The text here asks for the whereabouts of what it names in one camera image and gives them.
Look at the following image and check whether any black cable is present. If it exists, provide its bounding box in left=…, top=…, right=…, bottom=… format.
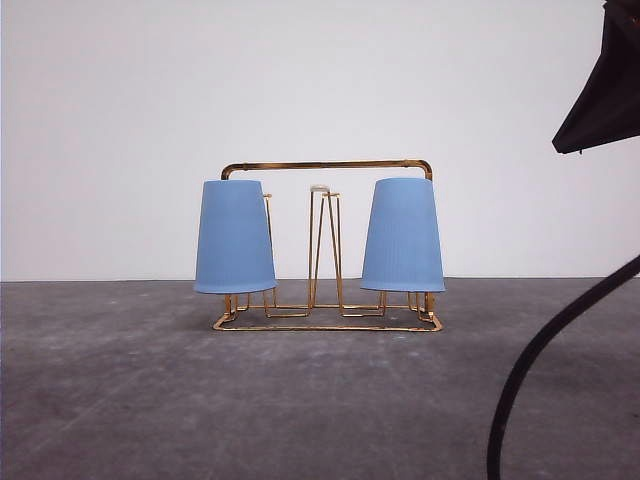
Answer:
left=487, top=255, right=640, bottom=480

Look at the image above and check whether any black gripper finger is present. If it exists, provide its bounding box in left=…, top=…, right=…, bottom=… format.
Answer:
left=552, top=0, right=640, bottom=153

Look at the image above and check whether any gold wire cup rack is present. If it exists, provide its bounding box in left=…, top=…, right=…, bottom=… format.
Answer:
left=213, top=159, right=443, bottom=332

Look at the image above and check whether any blue plastic cup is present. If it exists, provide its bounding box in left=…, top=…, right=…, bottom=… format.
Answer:
left=361, top=177, right=445, bottom=292
left=194, top=179, right=277, bottom=294

